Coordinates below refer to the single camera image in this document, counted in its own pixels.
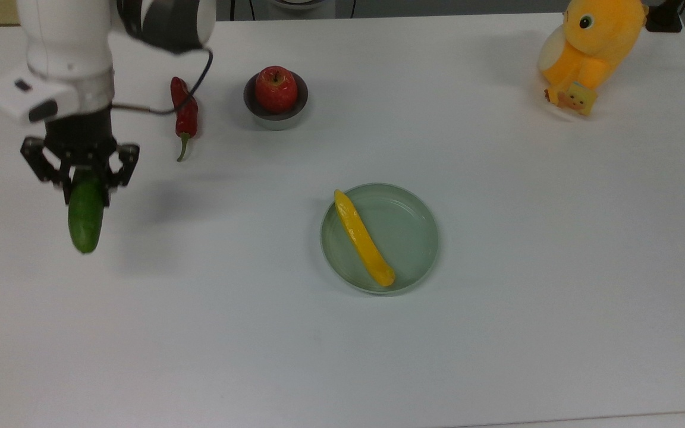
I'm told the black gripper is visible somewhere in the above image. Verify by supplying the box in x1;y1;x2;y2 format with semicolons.
20;103;140;208

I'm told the green cucumber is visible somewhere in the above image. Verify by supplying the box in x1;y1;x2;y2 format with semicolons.
67;169;106;255

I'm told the small grey bowl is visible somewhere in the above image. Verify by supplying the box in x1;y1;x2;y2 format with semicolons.
243;70;309;131

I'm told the red chili pepper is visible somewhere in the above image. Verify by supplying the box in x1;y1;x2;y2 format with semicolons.
169;76;199;163

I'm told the red apple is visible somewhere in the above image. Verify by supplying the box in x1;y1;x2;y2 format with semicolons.
254;65;298;115

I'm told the yellow long pepper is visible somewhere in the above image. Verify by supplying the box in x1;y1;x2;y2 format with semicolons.
334;189;397;288

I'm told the pale green round plate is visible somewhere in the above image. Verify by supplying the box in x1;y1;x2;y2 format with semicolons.
320;182;440;295

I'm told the yellow cardboard toy tag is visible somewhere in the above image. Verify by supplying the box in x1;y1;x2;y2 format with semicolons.
557;82;599;117

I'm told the orange plush toy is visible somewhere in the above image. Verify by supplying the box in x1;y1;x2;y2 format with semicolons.
538;0;650;108

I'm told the black clamp stand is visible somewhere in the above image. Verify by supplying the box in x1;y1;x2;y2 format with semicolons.
645;0;685;34

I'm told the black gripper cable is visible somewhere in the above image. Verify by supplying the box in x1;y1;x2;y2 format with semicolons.
111;49;214;115

